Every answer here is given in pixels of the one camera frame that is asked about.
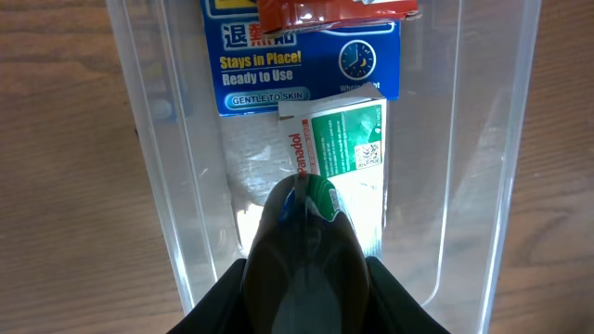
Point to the blue Kool Fever box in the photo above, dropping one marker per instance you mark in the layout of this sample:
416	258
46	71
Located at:
252	73

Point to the dark bottle white cap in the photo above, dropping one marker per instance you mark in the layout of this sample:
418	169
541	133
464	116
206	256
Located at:
306	272

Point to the green white medicine box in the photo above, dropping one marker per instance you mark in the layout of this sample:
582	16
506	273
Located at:
342	139

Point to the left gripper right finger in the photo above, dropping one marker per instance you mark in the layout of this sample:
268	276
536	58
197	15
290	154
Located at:
391	309

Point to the clear plastic container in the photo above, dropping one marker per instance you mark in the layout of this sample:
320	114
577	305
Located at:
452	141

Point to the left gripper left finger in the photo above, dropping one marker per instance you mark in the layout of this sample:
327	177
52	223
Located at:
221	310

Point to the red small box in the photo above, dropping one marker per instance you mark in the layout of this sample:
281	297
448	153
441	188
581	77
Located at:
279	16

